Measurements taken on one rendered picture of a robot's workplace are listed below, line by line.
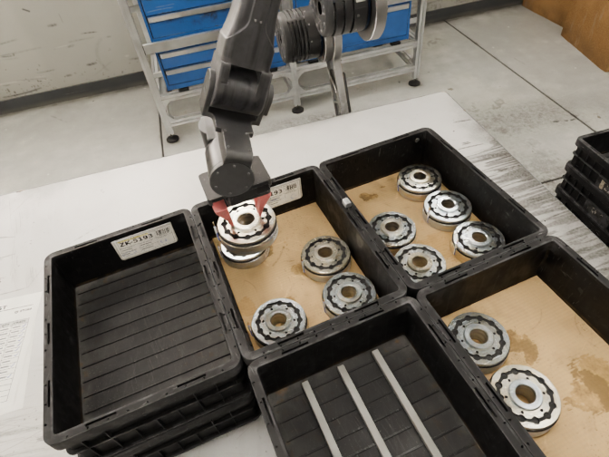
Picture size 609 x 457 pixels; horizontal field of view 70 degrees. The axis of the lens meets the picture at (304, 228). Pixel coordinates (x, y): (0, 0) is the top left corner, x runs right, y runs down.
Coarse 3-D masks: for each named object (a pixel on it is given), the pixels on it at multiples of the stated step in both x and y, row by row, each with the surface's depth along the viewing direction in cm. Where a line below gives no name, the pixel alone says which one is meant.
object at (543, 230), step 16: (384, 144) 103; (448, 144) 101; (336, 160) 100; (464, 160) 96; (480, 176) 92; (496, 192) 89; (352, 208) 89; (368, 224) 86; (528, 240) 80; (384, 256) 80; (480, 256) 78; (496, 256) 78; (400, 272) 77; (448, 272) 77; (416, 288) 75
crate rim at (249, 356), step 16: (288, 176) 98; (320, 176) 97; (336, 192) 93; (192, 208) 94; (352, 224) 87; (208, 240) 87; (368, 240) 83; (208, 256) 84; (224, 288) 78; (400, 288) 75; (224, 304) 76; (368, 304) 73; (384, 304) 73; (336, 320) 72; (240, 336) 71; (288, 336) 70; (304, 336) 70; (240, 352) 69; (256, 352) 69; (272, 352) 69
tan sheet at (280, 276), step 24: (288, 216) 104; (312, 216) 103; (216, 240) 100; (288, 240) 98; (264, 264) 94; (288, 264) 94; (240, 288) 90; (264, 288) 90; (288, 288) 89; (312, 288) 89; (240, 312) 86; (312, 312) 85
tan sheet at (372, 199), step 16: (352, 192) 107; (368, 192) 107; (384, 192) 106; (368, 208) 103; (384, 208) 103; (400, 208) 102; (416, 208) 102; (416, 224) 98; (416, 240) 95; (432, 240) 95; (448, 240) 94; (448, 256) 91
